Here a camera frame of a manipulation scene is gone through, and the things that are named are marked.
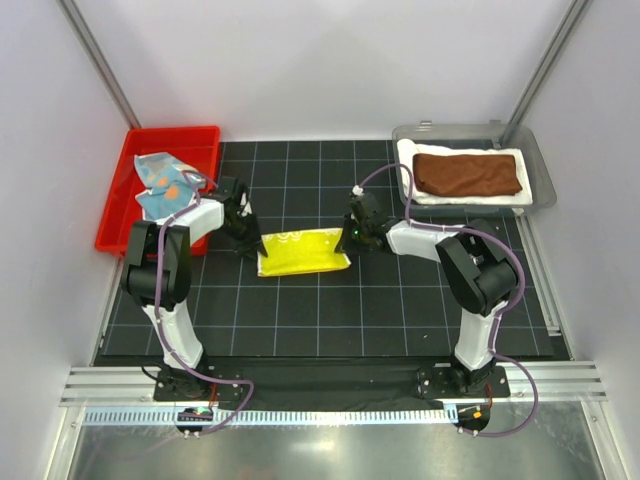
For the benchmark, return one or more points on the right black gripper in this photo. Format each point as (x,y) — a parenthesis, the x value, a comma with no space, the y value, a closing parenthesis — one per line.
(345,244)

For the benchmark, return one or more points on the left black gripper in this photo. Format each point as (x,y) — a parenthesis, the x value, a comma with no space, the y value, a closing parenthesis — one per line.
(254,241)

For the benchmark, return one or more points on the yellow green patterned towel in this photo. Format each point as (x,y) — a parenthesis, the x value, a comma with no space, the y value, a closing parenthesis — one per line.
(301,252)

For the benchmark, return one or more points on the white towel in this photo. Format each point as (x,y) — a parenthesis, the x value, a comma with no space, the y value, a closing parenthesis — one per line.
(407,148)

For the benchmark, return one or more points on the brown towel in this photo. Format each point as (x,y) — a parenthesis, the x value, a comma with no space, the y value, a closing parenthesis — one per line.
(466,175)

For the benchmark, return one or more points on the colourful patterned towel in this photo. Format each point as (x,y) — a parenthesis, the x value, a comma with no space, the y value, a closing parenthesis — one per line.
(168,184)

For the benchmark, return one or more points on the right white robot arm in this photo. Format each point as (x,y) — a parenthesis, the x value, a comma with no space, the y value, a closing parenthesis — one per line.
(483,275)

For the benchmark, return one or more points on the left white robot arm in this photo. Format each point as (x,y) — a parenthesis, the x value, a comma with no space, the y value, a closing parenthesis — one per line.
(157,276)

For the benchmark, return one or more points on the black grid mat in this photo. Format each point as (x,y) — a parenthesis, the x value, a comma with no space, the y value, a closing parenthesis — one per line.
(382,305)

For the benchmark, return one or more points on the red plastic bin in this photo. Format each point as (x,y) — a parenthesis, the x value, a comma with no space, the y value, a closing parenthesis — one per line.
(196,146)

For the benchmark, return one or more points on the clear plastic container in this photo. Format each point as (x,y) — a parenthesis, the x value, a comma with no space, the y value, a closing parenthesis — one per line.
(481,136)

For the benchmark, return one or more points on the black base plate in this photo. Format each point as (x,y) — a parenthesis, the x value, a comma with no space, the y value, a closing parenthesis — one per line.
(321,384)

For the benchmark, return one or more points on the slotted cable duct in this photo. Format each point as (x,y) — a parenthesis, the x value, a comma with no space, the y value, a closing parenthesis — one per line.
(184,416)

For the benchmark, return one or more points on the aluminium rail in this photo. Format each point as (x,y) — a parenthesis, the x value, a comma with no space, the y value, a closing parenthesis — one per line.
(555,381)

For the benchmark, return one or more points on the left aluminium frame post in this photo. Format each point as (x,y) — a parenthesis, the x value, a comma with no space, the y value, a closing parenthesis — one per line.
(90,45)

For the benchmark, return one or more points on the aluminium frame post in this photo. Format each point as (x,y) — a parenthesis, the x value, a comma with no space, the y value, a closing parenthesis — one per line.
(568,25)
(90,45)

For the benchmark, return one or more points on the right aluminium frame post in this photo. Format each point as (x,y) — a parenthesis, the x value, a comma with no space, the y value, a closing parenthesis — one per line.
(568,25)

